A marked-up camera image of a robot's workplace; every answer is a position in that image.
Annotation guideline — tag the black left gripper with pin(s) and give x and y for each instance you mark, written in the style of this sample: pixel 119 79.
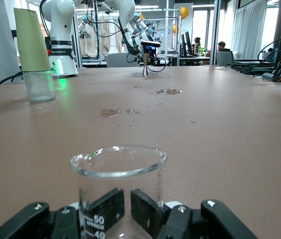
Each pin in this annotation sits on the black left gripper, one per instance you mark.
pixel 153 50

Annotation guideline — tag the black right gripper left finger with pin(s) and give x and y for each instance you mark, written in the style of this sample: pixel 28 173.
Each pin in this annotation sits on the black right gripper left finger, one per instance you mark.
pixel 31 219

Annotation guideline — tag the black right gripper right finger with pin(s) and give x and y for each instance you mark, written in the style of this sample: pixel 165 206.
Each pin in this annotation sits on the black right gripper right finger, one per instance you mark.
pixel 217 216

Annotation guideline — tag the steel double-cone jigger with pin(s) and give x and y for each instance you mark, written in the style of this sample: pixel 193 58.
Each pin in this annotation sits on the steel double-cone jigger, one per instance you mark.
pixel 146 72

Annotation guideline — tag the clear glass measuring beaker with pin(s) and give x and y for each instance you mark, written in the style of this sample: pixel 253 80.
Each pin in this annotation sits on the clear glass measuring beaker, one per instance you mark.
pixel 120 174

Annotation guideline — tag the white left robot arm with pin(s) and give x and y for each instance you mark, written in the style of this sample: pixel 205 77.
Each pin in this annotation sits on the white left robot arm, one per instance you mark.
pixel 60 64

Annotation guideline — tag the grey blue-jointed robot arm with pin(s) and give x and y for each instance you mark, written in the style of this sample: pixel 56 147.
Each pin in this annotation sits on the grey blue-jointed robot arm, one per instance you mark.
pixel 85 27
pixel 143 25

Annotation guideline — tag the green-sleeved glass shaker bottle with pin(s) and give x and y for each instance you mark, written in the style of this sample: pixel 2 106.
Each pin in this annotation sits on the green-sleeved glass shaker bottle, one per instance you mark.
pixel 31 44

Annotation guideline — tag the grey office chair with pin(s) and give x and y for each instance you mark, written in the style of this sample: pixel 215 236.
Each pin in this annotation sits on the grey office chair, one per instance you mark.
pixel 224 59
pixel 120 59

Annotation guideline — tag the small spilled liquid puddle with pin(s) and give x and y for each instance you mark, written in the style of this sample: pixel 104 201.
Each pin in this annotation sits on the small spilled liquid puddle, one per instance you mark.
pixel 138 87

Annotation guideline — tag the large spilled liquid puddle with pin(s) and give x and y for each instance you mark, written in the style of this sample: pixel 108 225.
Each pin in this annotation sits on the large spilled liquid puddle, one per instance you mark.
pixel 166 91

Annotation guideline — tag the yellow hard hat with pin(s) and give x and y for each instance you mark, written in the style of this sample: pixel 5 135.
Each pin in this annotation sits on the yellow hard hat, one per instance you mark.
pixel 184 12
pixel 175 29

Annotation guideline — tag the medium spilled liquid puddle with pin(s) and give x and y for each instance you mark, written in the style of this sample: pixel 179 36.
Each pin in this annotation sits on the medium spilled liquid puddle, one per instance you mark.
pixel 109 112

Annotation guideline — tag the seated person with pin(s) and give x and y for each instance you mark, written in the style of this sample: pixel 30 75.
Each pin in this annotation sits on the seated person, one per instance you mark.
pixel 222 47

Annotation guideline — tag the brown table mat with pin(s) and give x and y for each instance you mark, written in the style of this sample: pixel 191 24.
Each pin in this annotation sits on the brown table mat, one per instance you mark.
pixel 205 137

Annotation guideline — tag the white window curtain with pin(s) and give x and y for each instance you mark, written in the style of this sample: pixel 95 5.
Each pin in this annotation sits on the white window curtain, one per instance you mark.
pixel 252 30

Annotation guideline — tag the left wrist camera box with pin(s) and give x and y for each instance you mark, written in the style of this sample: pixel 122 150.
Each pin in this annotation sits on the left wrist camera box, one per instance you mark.
pixel 150 43

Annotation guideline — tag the grey frame post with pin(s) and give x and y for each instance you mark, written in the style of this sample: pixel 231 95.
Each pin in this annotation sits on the grey frame post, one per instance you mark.
pixel 215 32

